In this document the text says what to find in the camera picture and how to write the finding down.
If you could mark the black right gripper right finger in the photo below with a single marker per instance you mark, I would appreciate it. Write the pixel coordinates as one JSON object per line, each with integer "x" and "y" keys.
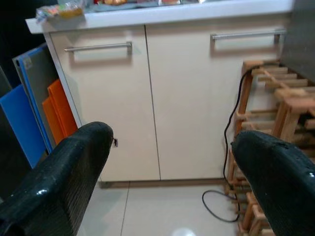
{"x": 280, "y": 184}

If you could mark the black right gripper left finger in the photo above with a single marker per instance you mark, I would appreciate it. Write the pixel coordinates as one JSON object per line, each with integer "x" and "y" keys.
{"x": 54, "y": 184}

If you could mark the colourful clear snack packet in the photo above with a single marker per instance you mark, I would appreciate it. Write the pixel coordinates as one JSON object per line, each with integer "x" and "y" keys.
{"x": 69, "y": 11}

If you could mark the grey fridge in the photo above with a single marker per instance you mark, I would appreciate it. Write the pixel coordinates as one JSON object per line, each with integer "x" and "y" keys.
{"x": 300, "y": 37}

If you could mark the orange board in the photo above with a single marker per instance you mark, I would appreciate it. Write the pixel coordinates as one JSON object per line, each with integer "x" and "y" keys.
{"x": 65, "y": 110}
{"x": 50, "y": 118}

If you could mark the bright blue board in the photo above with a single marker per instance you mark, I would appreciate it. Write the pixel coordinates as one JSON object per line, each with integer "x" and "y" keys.
{"x": 22, "y": 123}

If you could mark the wooden slatted rack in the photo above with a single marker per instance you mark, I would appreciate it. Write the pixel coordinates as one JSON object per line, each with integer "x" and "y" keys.
{"x": 290, "y": 96}

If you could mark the cream cabinet door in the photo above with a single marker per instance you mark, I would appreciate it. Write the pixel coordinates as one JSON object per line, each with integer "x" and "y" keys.
{"x": 192, "y": 98}
{"x": 110, "y": 98}

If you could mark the grey board with blue edge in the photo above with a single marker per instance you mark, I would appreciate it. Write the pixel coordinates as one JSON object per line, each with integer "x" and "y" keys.
{"x": 41, "y": 81}

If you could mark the golden brown pastry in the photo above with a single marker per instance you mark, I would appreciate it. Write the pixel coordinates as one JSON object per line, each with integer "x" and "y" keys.
{"x": 114, "y": 2}

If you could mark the grey cloth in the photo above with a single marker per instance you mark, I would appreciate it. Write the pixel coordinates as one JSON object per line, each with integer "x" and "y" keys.
{"x": 128, "y": 7}

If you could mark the cream kitchen cabinet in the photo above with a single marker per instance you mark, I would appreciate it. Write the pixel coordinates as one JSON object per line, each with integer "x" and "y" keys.
{"x": 147, "y": 14}

